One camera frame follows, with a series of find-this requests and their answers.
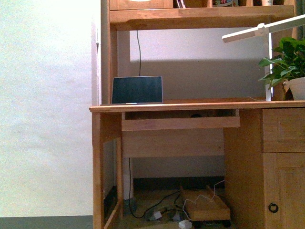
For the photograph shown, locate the books on hutch shelf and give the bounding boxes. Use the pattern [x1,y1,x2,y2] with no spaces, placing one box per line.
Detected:
[176,0,186,9]

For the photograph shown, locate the black ring cabinet handle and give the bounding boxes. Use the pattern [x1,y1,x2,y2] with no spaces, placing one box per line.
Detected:
[268,203,279,213]

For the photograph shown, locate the white power adapter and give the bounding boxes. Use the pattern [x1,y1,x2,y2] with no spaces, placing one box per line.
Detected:
[178,220,192,229]

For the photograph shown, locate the wooden desk with hutch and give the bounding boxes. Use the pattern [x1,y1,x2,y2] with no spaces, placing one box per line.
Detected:
[90,0,305,229]

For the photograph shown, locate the white thin cable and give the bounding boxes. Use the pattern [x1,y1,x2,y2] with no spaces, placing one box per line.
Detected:
[182,179,225,221]

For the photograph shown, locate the canister on hutch shelf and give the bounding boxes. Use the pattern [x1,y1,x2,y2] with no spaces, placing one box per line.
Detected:
[212,0,239,7]

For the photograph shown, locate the green potted plant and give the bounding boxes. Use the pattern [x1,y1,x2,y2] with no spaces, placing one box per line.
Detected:
[258,37,305,88]

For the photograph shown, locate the grey open laptop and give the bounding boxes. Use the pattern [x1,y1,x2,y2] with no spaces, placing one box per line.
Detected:
[112,76,163,104]

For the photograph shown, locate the black power cable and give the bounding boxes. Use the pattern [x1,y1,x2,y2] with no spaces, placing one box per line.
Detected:
[128,30,182,219]

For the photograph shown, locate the wooden rolling floor stand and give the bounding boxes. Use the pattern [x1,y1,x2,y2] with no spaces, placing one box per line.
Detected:
[181,186,231,228]

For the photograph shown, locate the wooden keyboard tray drawer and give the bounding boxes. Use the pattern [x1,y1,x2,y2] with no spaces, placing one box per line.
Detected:
[122,109,240,131]

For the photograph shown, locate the white plant pot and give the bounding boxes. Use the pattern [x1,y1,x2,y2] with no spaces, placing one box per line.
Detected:
[288,77,305,100]

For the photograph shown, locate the white desk lamp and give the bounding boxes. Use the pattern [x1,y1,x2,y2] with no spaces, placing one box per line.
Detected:
[222,15,305,101]

